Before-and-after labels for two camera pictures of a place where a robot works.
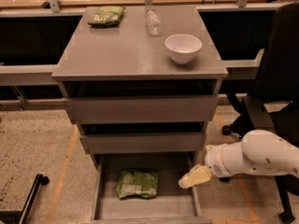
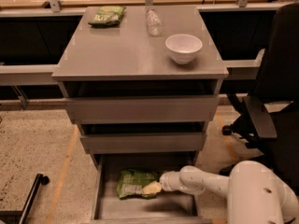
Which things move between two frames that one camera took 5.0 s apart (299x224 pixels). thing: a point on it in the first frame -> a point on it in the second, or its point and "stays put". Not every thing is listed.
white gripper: [213, 160] -> [168, 181]
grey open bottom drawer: [171, 204] stays put
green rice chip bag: [133, 182] stays put
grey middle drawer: [142, 142] stays put
